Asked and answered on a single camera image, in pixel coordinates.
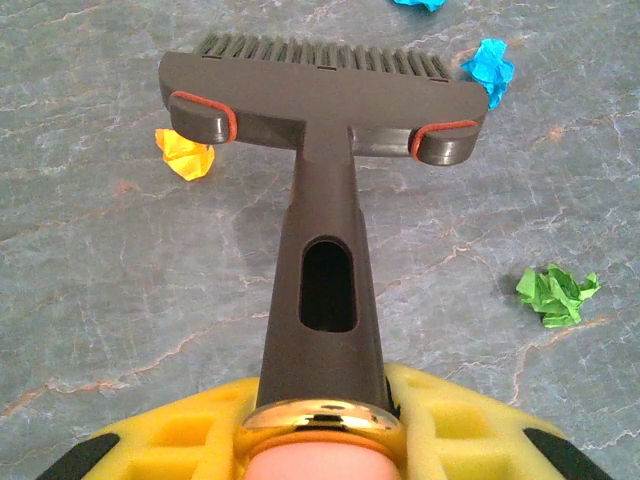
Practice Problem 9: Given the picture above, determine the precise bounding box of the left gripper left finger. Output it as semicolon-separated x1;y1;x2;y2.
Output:
57;375;262;480

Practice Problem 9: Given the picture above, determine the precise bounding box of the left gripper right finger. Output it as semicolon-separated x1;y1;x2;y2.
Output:
384;362;615;480

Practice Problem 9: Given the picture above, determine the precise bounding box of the green paper scrap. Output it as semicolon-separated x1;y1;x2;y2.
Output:
516;263;602;330

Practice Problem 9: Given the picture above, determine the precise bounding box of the brown hand brush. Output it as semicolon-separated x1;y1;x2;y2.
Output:
157;32;490;480

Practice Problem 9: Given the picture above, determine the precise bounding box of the orange paper scrap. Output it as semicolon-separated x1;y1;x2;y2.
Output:
154;128;217;182

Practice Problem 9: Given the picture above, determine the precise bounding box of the blue paper scrap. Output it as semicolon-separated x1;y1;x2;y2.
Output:
389;0;446;13
459;38;516;112

